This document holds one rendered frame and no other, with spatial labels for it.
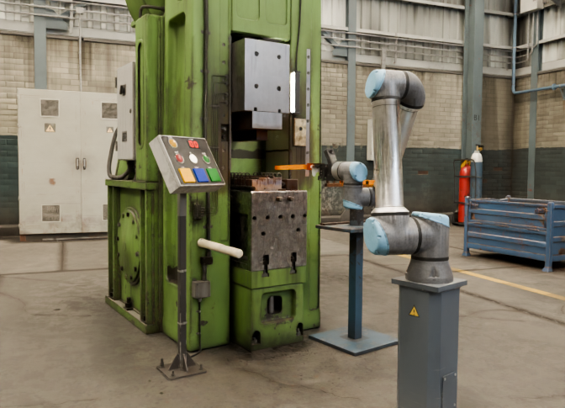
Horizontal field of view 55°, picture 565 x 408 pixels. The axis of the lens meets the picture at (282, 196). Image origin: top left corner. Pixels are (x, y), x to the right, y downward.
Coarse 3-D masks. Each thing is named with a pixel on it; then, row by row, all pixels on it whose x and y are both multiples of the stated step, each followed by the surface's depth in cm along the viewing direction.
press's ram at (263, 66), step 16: (240, 48) 304; (256, 48) 304; (272, 48) 310; (288, 48) 316; (240, 64) 304; (256, 64) 305; (272, 64) 310; (288, 64) 316; (240, 80) 305; (256, 80) 305; (272, 80) 311; (288, 80) 317; (240, 96) 305; (256, 96) 306; (272, 96) 311; (288, 96) 317; (240, 112) 312; (272, 112) 312; (288, 112) 318
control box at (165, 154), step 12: (156, 144) 259; (168, 144) 260; (180, 144) 267; (204, 144) 284; (156, 156) 259; (168, 156) 256; (168, 168) 256; (192, 168) 265; (204, 168) 273; (216, 168) 281; (168, 180) 256; (180, 180) 254; (180, 192) 260; (192, 192) 268
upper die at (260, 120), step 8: (248, 112) 308; (256, 112) 306; (264, 112) 309; (232, 120) 325; (240, 120) 316; (248, 120) 308; (256, 120) 306; (264, 120) 309; (272, 120) 312; (280, 120) 315; (232, 128) 325; (240, 128) 316; (248, 128) 309; (256, 128) 307; (264, 128) 309; (272, 128) 312; (280, 128) 315
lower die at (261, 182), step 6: (246, 180) 312; (252, 180) 307; (258, 180) 309; (264, 180) 311; (270, 180) 313; (276, 180) 315; (258, 186) 309; (264, 186) 311; (270, 186) 313; (276, 186) 316
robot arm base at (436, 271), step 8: (416, 264) 216; (424, 264) 214; (432, 264) 213; (440, 264) 214; (448, 264) 217; (408, 272) 219; (416, 272) 215; (424, 272) 213; (432, 272) 213; (440, 272) 213; (448, 272) 215; (416, 280) 214; (424, 280) 213; (432, 280) 212; (440, 280) 212; (448, 280) 213
